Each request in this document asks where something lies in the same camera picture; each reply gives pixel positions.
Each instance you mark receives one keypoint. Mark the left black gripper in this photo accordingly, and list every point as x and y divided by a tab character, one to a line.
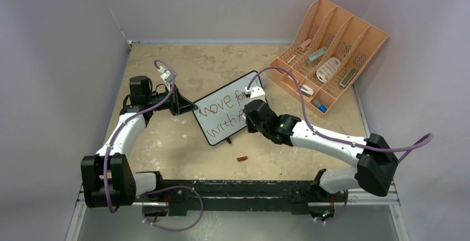
177	101

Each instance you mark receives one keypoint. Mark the black-framed whiteboard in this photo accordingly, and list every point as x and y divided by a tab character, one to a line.
220	113

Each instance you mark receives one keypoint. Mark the brown marker cap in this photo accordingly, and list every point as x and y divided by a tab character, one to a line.
243	158

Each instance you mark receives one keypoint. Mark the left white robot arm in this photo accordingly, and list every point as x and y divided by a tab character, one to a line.
107	178

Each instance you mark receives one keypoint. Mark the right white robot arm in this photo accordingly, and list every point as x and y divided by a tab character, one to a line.
367	168

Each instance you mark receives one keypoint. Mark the grey whiteboard eraser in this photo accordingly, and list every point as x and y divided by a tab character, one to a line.
348	78

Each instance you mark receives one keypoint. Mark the pink eraser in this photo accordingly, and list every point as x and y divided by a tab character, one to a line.
291	81

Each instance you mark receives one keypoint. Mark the teal staple box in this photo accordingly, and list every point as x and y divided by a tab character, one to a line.
316	56

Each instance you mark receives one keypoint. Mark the blue small item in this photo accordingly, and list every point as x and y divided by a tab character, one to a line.
319	105

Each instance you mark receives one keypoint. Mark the pink stapler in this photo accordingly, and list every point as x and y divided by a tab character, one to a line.
305	45

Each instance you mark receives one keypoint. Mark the peach plastic desk organizer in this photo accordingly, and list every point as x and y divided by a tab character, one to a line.
346	37

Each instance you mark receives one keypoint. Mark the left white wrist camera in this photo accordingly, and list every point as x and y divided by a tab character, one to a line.
167	76

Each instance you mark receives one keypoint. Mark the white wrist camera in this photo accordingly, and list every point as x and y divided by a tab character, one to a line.
255	93
167	76

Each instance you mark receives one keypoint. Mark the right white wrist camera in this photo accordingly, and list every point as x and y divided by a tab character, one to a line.
255	93

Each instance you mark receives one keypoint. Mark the black aluminium base frame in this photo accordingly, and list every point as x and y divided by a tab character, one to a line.
177	197

